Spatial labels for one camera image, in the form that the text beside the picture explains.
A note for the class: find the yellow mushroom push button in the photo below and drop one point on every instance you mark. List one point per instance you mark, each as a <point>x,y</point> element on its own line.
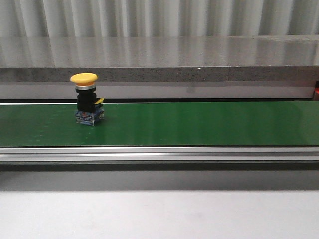
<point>89,106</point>

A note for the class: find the green conveyor belt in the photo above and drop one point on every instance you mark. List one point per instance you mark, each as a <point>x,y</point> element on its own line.
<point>268,123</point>

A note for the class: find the grey speckled stone counter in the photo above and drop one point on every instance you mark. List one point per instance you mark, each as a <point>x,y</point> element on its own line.
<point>213,67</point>

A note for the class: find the red object at right edge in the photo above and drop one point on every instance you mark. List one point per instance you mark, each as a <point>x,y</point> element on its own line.
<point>316,92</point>

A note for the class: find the grey pleated curtain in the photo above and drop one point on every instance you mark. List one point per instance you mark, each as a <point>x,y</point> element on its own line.
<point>145,18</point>

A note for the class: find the aluminium conveyor side rail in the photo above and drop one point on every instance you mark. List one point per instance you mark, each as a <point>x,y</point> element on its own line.
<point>136,158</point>

